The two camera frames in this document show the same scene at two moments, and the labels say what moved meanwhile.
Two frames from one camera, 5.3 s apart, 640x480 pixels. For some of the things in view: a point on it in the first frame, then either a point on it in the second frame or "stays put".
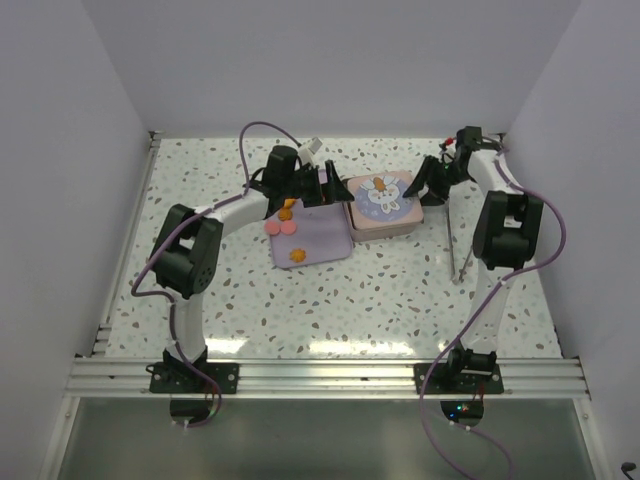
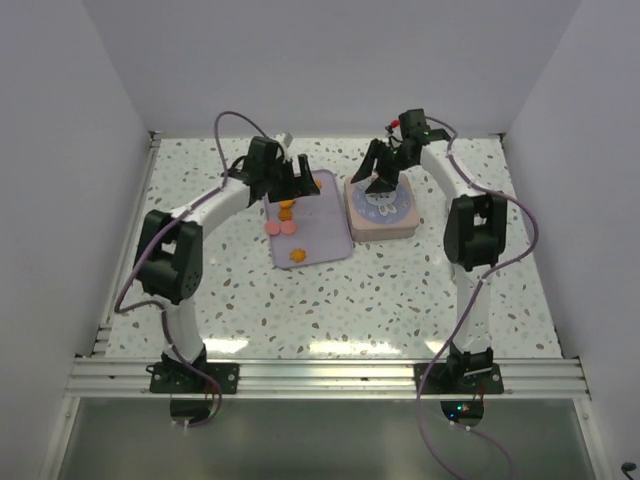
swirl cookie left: x=285 y=214 stays put
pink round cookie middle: x=288 y=227 stays put
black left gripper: x=330 y=192 → x=297 y=187
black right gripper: x=436 y=194 → x=386 y=181
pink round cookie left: x=272 y=228 stays put
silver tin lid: x=379 y=201 stays put
